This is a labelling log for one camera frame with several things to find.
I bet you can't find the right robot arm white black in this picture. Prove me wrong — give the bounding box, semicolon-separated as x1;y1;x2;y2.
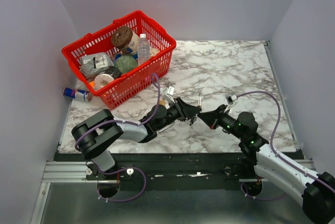
197;105;334;223

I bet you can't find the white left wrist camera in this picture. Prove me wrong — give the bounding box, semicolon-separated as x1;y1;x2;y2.
162;86;175;105

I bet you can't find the red bull can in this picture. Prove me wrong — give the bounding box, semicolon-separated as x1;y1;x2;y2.
62;87;93;102

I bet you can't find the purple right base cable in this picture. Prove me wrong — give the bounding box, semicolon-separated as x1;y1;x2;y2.
240;182;287;201

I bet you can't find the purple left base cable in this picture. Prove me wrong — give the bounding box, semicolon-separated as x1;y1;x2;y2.
97;165;148;203

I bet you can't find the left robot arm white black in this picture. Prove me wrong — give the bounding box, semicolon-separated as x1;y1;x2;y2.
71;97;202;180

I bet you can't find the white tape roll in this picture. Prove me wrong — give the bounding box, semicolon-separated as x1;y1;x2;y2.
94;73;115;91

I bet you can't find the brown lid paper cup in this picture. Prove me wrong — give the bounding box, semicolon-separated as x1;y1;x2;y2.
111;26;140;54

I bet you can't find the black mounting base rail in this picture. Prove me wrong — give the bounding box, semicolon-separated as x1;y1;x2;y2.
48;153;265;195

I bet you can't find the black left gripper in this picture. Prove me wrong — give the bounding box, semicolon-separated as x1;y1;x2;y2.
155;98;202;132

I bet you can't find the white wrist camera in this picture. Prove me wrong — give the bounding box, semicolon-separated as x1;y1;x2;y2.
162;86;175;105
225;95;238;113

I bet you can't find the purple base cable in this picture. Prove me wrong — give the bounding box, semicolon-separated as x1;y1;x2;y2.
97;165;148;203
240;182;287;201

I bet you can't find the key with robot keychain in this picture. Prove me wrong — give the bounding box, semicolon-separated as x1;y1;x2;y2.
189;116;197;126

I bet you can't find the clear plastic water bottle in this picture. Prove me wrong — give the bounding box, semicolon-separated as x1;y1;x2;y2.
138;33;150;65

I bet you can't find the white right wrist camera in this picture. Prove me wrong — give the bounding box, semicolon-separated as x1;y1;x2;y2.
225;95;238;113

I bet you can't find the red plastic basket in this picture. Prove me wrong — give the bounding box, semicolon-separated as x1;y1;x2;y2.
61;10;177;106

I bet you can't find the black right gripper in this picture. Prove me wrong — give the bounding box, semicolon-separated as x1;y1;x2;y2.
199;103;245;140

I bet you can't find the grey foil snack bag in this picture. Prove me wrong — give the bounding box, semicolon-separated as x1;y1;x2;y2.
80;52;114;78

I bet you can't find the green round ball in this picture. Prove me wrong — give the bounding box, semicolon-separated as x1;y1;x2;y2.
114;55;138;74

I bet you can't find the long shackle brass padlock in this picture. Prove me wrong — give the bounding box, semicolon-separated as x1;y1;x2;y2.
197;93;202;109

